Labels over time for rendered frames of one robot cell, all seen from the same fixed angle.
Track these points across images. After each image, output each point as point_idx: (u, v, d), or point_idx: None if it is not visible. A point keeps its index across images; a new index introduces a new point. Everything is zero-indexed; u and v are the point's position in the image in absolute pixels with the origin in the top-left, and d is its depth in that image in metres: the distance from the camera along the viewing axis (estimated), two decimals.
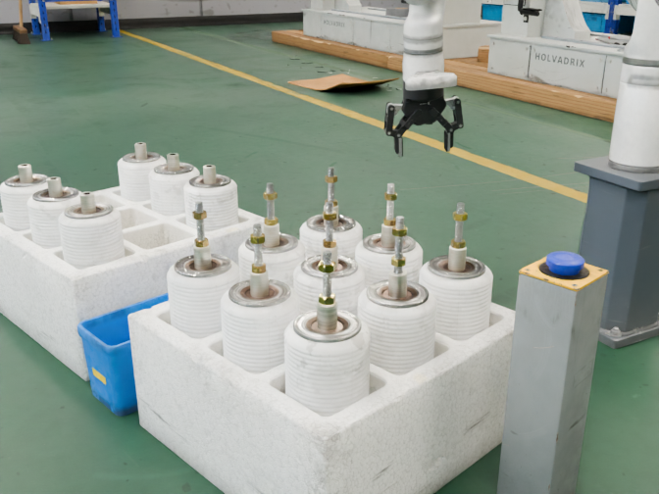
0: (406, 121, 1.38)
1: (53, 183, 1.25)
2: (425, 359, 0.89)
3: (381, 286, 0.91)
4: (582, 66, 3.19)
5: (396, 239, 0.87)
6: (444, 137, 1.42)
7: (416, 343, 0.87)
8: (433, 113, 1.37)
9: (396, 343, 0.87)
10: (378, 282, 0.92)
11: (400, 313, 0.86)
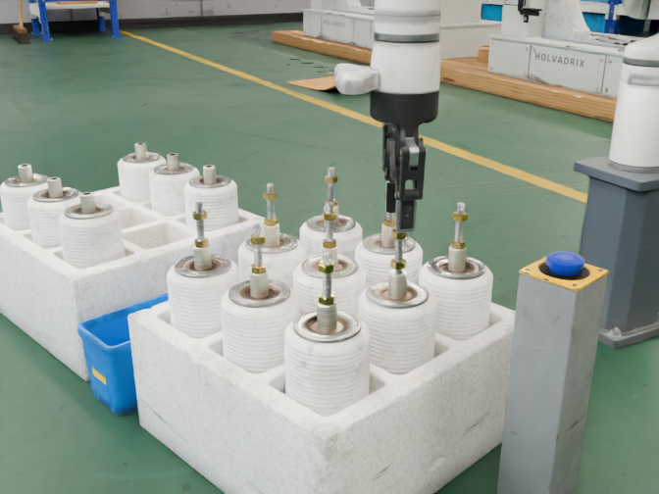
0: (386, 152, 0.86)
1: (53, 183, 1.25)
2: (425, 359, 0.89)
3: (381, 286, 0.91)
4: (582, 66, 3.19)
5: (397, 242, 0.88)
6: (410, 210, 0.83)
7: (416, 343, 0.87)
8: (387, 148, 0.81)
9: (396, 344, 0.87)
10: (378, 282, 0.92)
11: (400, 313, 0.86)
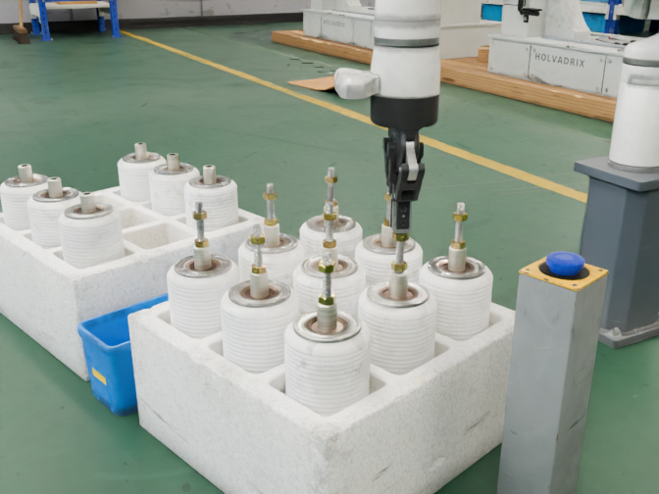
0: (388, 164, 0.85)
1: (53, 183, 1.25)
2: (425, 359, 0.89)
3: (382, 286, 0.91)
4: (582, 66, 3.19)
5: (398, 244, 0.88)
6: (406, 212, 0.86)
7: (416, 343, 0.87)
8: (387, 151, 0.82)
9: (397, 343, 0.87)
10: (379, 282, 0.92)
11: (401, 313, 0.86)
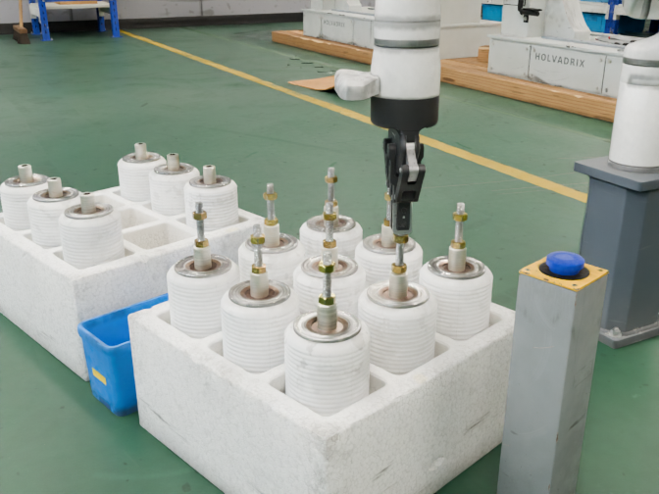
0: (388, 165, 0.85)
1: (53, 183, 1.25)
2: (425, 359, 0.89)
3: (382, 286, 0.91)
4: (582, 66, 3.19)
5: (403, 248, 0.87)
6: (406, 213, 0.86)
7: (416, 343, 0.87)
8: (387, 152, 0.82)
9: (397, 344, 0.87)
10: (379, 282, 0.92)
11: (401, 313, 0.86)
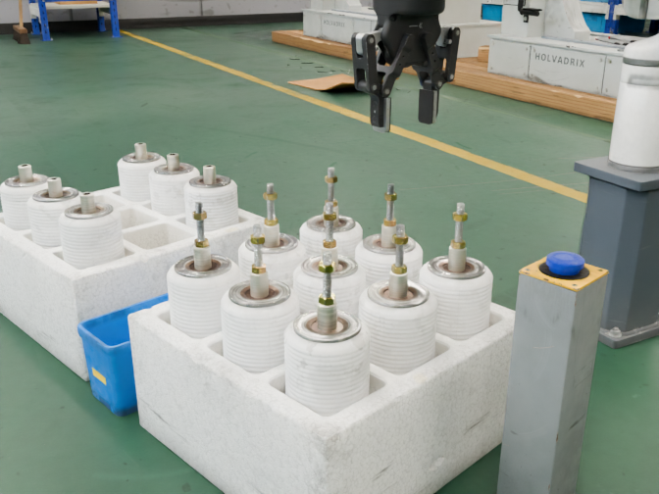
0: (393, 62, 0.77)
1: (53, 183, 1.25)
2: (422, 360, 0.89)
3: (384, 285, 0.91)
4: (582, 66, 3.19)
5: (396, 249, 0.87)
6: (422, 101, 0.83)
7: (412, 344, 0.87)
8: (430, 42, 0.78)
9: (392, 343, 0.87)
10: (381, 281, 0.92)
11: (396, 312, 0.86)
